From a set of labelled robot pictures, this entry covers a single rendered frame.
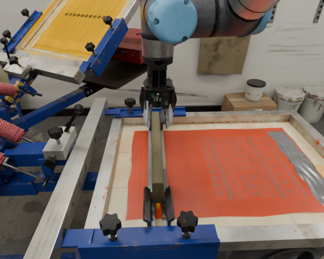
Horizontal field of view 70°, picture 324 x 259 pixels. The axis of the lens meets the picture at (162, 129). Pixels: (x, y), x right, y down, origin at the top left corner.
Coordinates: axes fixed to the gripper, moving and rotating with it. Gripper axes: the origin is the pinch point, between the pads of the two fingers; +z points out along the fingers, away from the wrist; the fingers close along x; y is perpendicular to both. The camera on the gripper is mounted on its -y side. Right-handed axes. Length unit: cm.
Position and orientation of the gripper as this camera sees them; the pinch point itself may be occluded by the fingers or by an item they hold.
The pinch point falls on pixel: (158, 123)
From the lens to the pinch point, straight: 67.3
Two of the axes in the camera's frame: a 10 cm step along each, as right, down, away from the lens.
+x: 10.0, -0.2, 0.4
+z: -0.1, 8.3, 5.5
